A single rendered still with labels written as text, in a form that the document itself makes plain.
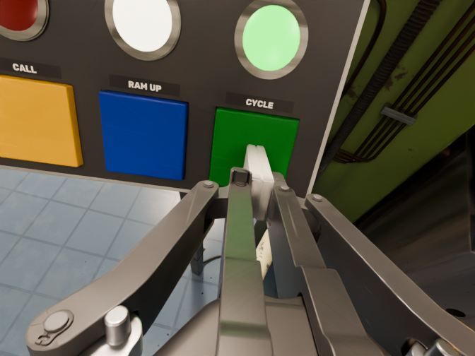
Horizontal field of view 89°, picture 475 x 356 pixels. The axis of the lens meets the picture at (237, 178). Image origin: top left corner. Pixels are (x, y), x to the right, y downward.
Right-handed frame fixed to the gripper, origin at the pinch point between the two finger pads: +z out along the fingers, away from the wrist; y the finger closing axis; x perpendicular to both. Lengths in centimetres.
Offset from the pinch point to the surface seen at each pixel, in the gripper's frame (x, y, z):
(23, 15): 8.5, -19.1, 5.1
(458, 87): 9.1, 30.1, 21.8
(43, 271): -84, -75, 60
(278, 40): 9.6, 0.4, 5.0
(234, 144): 0.9, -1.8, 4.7
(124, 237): -75, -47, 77
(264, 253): -30.1, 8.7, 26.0
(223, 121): 2.8, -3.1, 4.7
